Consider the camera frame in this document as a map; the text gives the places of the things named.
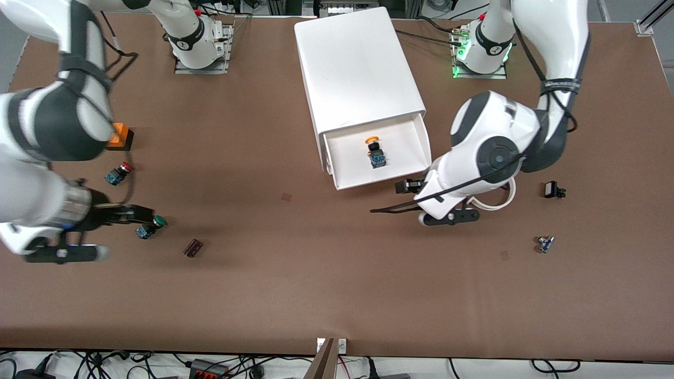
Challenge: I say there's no yellow push button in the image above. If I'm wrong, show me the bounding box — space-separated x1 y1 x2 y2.
365 136 388 169

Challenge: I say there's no green push button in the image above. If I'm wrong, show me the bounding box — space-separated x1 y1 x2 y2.
135 215 167 241

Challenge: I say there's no red push button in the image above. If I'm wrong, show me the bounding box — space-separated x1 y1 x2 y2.
104 162 135 186

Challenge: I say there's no orange button box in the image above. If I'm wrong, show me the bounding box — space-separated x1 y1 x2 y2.
108 123 134 152

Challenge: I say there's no white curved plastic strip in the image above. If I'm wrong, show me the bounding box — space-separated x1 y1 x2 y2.
466 176 517 211

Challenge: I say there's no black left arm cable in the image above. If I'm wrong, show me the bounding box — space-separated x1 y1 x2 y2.
370 21 580 214

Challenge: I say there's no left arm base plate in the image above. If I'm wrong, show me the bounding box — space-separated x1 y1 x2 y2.
452 29 509 80

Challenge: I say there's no black corrugated cable conduit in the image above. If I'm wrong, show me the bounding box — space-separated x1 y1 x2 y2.
395 16 467 49

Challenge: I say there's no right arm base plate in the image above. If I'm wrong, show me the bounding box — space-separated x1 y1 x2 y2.
174 21 233 75

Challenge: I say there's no grey slanted post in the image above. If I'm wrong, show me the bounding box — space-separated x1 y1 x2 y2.
304 338 338 379

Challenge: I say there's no black cable loop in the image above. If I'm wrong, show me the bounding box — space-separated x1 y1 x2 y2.
531 359 581 374

